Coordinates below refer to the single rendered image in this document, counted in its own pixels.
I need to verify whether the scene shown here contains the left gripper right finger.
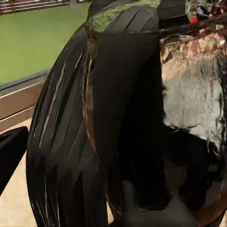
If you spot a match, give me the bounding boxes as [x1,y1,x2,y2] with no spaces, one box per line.
[118,126,198,227]

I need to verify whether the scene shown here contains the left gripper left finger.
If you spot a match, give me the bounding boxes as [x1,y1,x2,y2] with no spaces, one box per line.
[0,126,29,196]

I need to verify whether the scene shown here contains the electric kettle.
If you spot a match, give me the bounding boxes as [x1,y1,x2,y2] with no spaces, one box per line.
[26,0,227,227]

